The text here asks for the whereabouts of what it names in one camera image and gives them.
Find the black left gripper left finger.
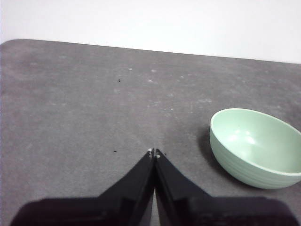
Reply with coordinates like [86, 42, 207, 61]
[9, 148, 155, 226]

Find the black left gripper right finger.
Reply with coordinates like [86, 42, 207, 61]
[154, 148, 298, 226]

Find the green ribbed bowl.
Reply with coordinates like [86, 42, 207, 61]
[209, 108, 301, 190]

